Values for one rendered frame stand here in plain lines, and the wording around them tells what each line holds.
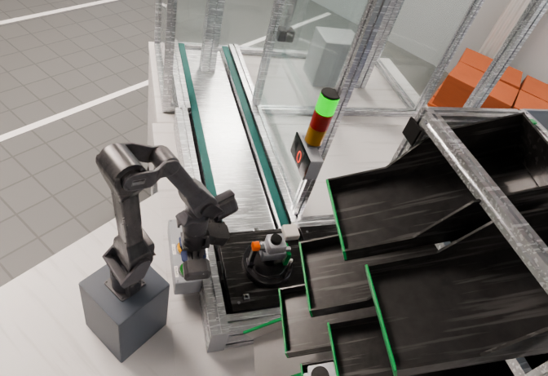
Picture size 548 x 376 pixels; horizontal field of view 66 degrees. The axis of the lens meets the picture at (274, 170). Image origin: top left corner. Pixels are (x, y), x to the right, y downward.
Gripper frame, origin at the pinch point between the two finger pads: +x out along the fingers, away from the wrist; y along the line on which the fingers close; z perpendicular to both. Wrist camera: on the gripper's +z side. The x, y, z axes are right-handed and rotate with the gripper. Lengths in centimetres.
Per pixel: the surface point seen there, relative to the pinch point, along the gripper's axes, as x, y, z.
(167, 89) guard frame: 6, 80, 1
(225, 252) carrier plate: 5.7, 3.5, 10.3
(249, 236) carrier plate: 5.8, 8.0, 18.1
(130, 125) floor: 103, 176, -12
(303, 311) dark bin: -18.1, -27.1, 17.1
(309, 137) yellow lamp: -25.2, 16.1, 30.9
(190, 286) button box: 9.0, -3.8, -0.1
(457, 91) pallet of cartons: 72, 180, 251
